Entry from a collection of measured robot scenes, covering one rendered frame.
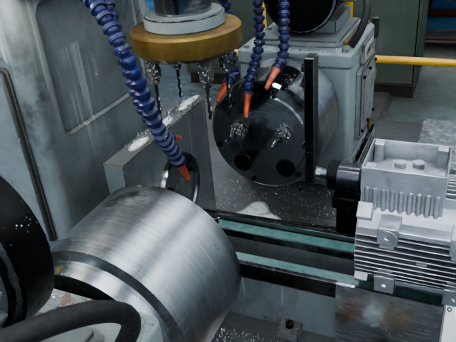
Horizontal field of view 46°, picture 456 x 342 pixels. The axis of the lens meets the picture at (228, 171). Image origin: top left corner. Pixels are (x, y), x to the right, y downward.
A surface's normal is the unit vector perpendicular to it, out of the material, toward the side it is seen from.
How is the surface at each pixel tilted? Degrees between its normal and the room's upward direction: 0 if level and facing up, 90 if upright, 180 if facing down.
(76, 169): 90
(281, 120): 90
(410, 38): 90
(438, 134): 0
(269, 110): 90
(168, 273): 47
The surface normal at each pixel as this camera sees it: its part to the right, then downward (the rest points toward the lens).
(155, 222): 0.25, -0.77
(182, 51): 0.01, 0.48
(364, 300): -0.40, 0.48
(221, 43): 0.66, 0.32
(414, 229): -0.08, -0.87
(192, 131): 0.91, 0.13
